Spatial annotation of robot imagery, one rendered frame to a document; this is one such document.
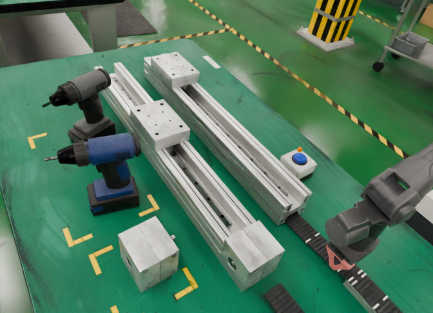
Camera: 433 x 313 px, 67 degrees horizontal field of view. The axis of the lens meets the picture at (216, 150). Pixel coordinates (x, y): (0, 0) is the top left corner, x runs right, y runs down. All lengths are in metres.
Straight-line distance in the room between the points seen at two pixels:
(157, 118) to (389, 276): 0.73
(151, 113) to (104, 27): 1.40
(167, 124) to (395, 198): 0.59
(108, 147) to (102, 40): 1.65
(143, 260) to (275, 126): 0.71
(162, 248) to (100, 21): 1.78
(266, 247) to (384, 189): 0.27
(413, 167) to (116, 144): 0.59
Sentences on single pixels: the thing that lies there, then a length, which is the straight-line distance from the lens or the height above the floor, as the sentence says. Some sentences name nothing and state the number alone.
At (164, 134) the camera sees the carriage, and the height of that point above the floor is 0.90.
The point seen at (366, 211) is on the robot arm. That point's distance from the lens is 0.70.
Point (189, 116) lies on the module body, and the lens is 1.10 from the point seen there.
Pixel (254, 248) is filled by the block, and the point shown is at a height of 0.87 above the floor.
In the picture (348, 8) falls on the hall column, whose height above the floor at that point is 0.41.
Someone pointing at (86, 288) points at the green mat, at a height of 0.78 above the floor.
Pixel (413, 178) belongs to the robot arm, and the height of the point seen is 1.11.
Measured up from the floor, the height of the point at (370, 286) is 0.81.
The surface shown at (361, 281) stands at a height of 0.81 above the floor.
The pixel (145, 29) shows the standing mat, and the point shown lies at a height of 0.02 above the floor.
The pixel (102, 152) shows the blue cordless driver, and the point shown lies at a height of 0.99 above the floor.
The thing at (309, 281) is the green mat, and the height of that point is 0.78.
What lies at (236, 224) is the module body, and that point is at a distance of 0.83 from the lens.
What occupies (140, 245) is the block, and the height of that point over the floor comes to 0.87.
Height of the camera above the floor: 1.50
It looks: 43 degrees down
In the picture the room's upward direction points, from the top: 10 degrees clockwise
